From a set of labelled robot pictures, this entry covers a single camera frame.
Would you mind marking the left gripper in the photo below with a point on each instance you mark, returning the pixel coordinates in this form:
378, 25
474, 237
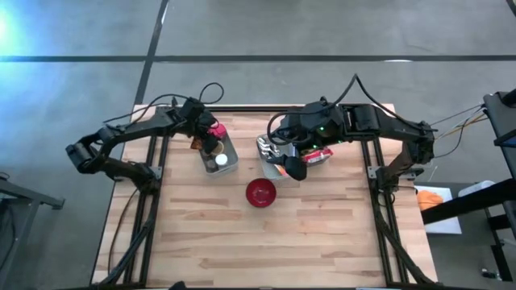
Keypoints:
191, 117

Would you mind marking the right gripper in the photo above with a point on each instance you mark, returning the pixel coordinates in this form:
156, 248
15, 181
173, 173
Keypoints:
310, 125

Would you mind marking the red patterned tin box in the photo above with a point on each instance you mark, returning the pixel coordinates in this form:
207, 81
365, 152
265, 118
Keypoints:
217, 131

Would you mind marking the orange snack packet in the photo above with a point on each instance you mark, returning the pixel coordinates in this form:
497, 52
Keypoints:
196, 143

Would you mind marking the silver can brown lid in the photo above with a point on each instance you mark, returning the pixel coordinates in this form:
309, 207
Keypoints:
217, 148

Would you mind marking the long silver spoon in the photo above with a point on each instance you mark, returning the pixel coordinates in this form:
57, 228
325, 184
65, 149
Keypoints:
266, 147

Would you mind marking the white-lidded spice jar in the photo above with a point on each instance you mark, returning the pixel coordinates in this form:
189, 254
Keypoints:
221, 159

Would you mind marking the red ramen noodle packet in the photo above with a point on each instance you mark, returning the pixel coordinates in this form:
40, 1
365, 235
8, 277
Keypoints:
320, 155

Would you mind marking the red and black bowl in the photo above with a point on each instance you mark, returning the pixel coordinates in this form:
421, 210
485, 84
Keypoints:
261, 192

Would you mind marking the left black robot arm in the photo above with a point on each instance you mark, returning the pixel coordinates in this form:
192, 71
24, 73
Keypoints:
121, 141

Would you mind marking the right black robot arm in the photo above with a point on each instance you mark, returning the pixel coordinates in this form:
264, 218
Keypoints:
387, 129

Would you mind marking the light grey plastic bin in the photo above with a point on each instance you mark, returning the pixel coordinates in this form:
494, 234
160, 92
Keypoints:
270, 171

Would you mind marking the dark grey plastic bin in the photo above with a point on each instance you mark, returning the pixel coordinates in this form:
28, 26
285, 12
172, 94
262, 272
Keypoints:
318, 163

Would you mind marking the white plastic bin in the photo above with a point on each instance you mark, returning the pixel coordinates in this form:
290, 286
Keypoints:
225, 165

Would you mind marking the orange cloth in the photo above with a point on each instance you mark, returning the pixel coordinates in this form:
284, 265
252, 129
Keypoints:
429, 200

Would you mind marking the white board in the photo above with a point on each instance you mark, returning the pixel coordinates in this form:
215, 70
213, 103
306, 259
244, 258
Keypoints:
443, 227

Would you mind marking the black equipment stand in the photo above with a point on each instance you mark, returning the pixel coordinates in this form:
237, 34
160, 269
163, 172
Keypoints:
463, 203

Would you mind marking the white container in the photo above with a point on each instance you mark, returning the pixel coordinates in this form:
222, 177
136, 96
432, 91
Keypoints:
473, 188

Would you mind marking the black aluminium frame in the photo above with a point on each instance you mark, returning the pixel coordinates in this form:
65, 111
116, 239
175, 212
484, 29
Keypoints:
250, 108

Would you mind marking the grey mounting bracket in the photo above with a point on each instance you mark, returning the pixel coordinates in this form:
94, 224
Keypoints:
373, 172
157, 172

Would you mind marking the black table frame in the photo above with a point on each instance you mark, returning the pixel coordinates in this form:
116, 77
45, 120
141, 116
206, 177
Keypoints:
32, 196

